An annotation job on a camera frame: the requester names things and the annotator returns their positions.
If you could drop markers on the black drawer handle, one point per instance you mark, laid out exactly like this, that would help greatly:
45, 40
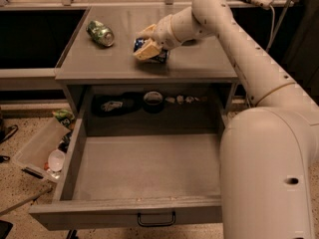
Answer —
156, 220

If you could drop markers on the open grey drawer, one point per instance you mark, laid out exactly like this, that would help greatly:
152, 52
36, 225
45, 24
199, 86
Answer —
145, 163

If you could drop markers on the green soda can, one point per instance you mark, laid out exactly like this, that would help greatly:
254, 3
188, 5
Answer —
100, 33

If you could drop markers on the clear plastic bin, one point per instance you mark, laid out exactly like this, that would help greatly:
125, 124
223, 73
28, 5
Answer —
33, 156

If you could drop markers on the grey counter cabinet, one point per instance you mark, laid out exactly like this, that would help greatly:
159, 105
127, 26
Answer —
87, 64

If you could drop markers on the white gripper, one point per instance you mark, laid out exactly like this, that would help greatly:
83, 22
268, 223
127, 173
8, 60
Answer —
163, 31

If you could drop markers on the black cloth object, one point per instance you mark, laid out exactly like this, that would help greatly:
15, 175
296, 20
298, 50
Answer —
111, 106

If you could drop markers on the black tape roll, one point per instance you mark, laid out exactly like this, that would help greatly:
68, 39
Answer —
153, 102

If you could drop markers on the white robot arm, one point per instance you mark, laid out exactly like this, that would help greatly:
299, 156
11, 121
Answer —
266, 150

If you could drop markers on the green chip bag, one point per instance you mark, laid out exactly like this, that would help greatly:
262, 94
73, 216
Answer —
65, 118

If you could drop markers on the white plastic cup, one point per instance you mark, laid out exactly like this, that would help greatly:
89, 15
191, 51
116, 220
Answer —
56, 160

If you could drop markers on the blue pepsi can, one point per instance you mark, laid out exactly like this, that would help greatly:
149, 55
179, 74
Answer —
161, 58

